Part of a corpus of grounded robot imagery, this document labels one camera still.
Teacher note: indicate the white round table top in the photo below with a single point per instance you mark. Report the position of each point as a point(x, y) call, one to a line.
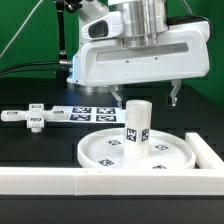
point(105, 149)

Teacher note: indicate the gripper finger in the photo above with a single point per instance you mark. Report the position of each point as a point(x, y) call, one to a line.
point(114, 90)
point(176, 85)

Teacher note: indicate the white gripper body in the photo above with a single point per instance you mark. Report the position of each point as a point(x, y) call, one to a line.
point(180, 52)

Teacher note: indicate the white L-shaped border fence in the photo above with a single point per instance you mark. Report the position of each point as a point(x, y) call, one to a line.
point(206, 179)

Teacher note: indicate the white marker sheet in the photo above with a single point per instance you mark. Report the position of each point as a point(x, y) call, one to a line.
point(81, 114)

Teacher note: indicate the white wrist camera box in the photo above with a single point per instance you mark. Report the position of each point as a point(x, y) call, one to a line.
point(106, 27)

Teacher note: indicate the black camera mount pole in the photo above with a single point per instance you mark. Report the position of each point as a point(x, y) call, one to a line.
point(71, 6)

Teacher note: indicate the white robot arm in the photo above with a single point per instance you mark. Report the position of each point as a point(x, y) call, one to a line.
point(130, 41)

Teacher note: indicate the white cross-shaped table base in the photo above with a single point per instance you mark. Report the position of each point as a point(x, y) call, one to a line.
point(35, 117)

